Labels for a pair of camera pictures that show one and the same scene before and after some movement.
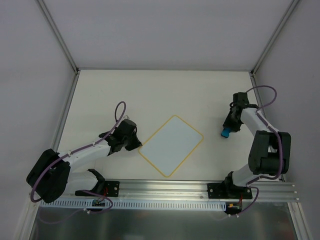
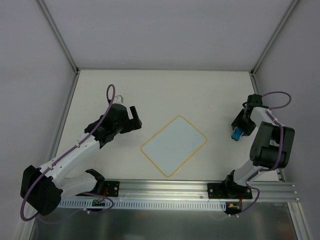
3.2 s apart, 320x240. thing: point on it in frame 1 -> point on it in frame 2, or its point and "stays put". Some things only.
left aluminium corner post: x=58 y=35 stays put
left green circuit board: x=96 y=202 stays put
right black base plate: x=228 y=190 stays put
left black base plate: x=111 y=188 stays put
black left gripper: x=132 y=142 -> x=132 y=121
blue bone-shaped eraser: x=225 y=132 -> x=237 y=134
